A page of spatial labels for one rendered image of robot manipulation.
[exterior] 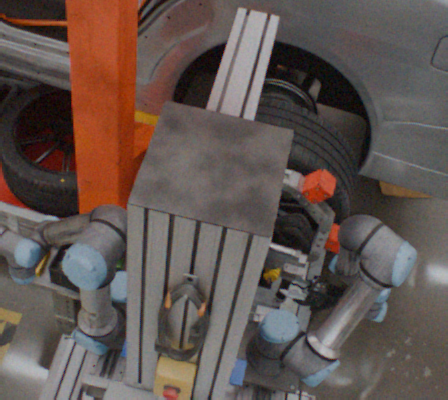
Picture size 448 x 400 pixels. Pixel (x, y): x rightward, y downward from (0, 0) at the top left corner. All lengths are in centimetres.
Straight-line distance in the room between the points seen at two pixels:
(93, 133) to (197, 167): 119
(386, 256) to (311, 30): 88
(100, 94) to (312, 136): 75
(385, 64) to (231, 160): 138
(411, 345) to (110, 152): 177
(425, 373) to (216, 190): 240
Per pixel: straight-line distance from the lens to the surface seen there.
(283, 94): 297
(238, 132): 138
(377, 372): 349
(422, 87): 269
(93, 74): 228
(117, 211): 195
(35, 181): 322
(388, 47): 259
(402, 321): 364
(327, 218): 260
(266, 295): 327
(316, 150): 256
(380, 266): 211
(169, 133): 136
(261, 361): 241
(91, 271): 187
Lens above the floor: 306
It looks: 52 degrees down
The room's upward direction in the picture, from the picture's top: 11 degrees clockwise
